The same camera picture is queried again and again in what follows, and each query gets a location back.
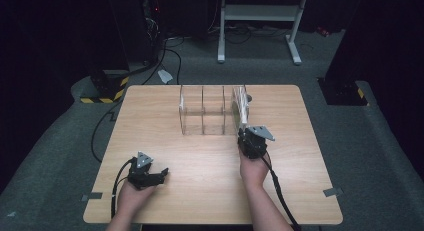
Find white metal stand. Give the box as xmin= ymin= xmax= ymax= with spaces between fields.
xmin=217 ymin=0 xmax=310 ymax=66

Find black yellow striped base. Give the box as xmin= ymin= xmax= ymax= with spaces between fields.
xmin=79 ymin=69 xmax=130 ymax=105
xmin=317 ymin=78 xmax=370 ymax=107

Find pale grey floor tape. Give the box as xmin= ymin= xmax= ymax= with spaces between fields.
xmin=157 ymin=69 xmax=174 ymax=85

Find person's left hand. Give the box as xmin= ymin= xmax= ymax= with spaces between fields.
xmin=116 ymin=181 xmax=157 ymax=218

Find left hand-held gripper cable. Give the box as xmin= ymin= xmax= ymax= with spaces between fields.
xmin=110 ymin=157 xmax=138 ymax=219

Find hand-held gripper cable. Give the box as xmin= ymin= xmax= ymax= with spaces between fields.
xmin=261 ymin=155 xmax=303 ymax=231
xmin=110 ymin=157 xmax=138 ymax=219

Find tangled black cables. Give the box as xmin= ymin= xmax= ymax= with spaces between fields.
xmin=208 ymin=22 xmax=291 ymax=45

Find thin black floor cable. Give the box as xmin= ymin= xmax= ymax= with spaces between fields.
xmin=90 ymin=99 xmax=123 ymax=164

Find right hand-held gripper cable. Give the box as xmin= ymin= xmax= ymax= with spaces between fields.
xmin=261 ymin=155 xmax=303 ymax=231

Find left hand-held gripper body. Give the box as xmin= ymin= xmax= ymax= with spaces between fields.
xmin=127 ymin=151 xmax=158 ymax=191

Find clear acrylic divided rack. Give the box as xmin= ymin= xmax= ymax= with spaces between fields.
xmin=178 ymin=84 xmax=251 ymax=136

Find person's right hand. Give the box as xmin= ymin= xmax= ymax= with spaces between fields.
xmin=239 ymin=148 xmax=272 ymax=189

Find small red object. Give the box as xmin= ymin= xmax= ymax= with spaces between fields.
xmin=315 ymin=25 xmax=331 ymax=38

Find dark equipment rack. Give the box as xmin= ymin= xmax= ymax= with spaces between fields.
xmin=141 ymin=0 xmax=168 ymax=65

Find grey tape piece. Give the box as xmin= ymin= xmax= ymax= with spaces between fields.
xmin=322 ymin=187 xmax=344 ymax=198
xmin=81 ymin=192 xmax=104 ymax=202

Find looped black cable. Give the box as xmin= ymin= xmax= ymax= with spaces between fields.
xmin=164 ymin=48 xmax=183 ymax=86

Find green leaf picture book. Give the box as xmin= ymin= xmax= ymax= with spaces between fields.
xmin=232 ymin=85 xmax=251 ymax=132

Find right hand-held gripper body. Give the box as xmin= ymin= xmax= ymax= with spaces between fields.
xmin=240 ymin=125 xmax=276 ymax=160

